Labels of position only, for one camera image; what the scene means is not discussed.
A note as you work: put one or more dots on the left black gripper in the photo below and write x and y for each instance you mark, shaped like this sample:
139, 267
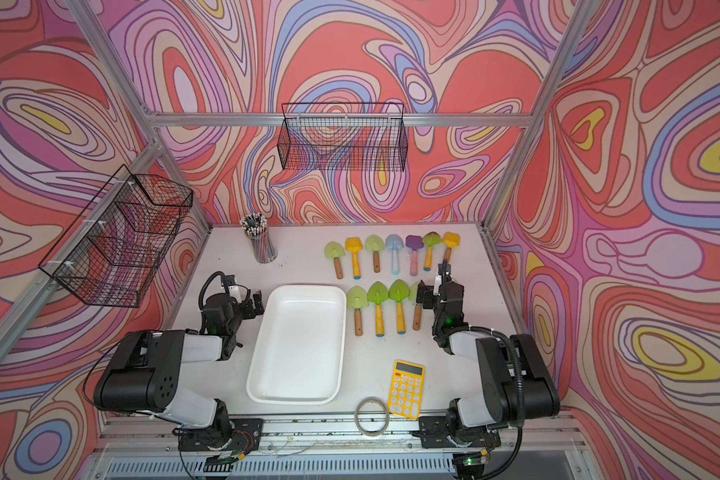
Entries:
246, 306

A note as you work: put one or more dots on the green plastic shovel yellow handle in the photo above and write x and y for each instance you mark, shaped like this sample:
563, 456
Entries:
378, 294

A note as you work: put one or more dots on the purple shovel pink handle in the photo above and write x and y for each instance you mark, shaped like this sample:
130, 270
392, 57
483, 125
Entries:
414, 243

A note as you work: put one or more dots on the blue shovel pink handle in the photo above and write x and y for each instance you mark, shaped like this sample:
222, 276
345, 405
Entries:
394, 244

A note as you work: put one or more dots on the green shovel wooden handle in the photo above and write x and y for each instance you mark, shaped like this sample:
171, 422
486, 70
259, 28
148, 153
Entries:
375, 244
334, 251

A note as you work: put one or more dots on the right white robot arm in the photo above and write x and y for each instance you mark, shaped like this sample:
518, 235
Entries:
515, 384

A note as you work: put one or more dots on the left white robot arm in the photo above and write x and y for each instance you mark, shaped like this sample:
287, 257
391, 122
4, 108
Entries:
143, 374

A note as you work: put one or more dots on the white plastic storage box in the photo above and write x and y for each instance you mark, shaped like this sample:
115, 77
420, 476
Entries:
299, 351

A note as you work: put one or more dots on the yellow calculator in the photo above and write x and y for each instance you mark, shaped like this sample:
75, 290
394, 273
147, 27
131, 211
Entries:
406, 389

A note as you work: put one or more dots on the clear cup of pens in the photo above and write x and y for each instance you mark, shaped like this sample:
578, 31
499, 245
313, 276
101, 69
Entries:
256, 229

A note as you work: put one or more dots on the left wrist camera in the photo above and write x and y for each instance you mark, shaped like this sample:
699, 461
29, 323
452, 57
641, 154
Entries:
239, 292

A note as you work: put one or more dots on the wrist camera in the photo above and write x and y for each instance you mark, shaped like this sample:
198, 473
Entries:
239, 292
442, 279

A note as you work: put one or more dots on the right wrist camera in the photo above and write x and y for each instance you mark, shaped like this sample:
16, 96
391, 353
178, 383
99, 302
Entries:
442, 279

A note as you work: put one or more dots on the black wire basket left wall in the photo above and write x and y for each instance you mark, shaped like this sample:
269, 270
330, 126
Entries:
123, 246

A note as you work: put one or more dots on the black wire basket wall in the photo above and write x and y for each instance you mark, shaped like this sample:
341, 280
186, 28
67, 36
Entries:
123, 246
339, 136

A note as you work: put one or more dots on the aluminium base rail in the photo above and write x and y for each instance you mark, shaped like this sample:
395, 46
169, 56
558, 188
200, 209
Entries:
312, 446

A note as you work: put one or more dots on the black wire basket back wall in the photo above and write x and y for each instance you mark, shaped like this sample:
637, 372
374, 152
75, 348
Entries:
339, 136

